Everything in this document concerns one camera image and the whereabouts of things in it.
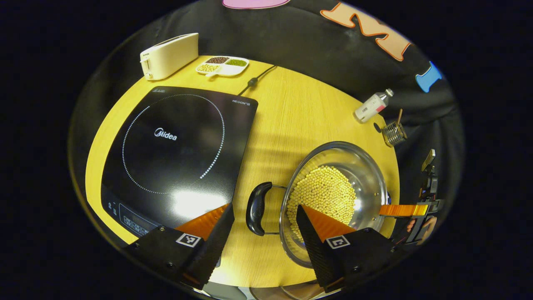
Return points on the white toaster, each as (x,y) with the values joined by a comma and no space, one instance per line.
(170,56)

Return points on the small glass jar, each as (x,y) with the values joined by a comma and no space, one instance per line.
(393,134)

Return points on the black induction cooktop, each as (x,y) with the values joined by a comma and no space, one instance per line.
(175,146)

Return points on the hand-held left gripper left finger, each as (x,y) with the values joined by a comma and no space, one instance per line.
(214,241)

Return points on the pile of yellow soybeans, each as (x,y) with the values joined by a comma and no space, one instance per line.
(325,191)

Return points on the stainless steel pot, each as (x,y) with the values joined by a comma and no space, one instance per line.
(362,171)

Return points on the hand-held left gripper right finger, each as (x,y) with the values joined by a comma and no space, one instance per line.
(312,246)

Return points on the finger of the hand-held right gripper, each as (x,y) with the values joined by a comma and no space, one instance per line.
(404,210)

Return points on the small black round disc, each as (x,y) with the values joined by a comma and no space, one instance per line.
(377,127)

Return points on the white divided bean dish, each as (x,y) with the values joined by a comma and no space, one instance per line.
(225,66)

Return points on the thin wooden stick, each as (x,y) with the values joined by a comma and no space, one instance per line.
(400,116)

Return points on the clear plastic bottle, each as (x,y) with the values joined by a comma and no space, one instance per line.
(372,107)

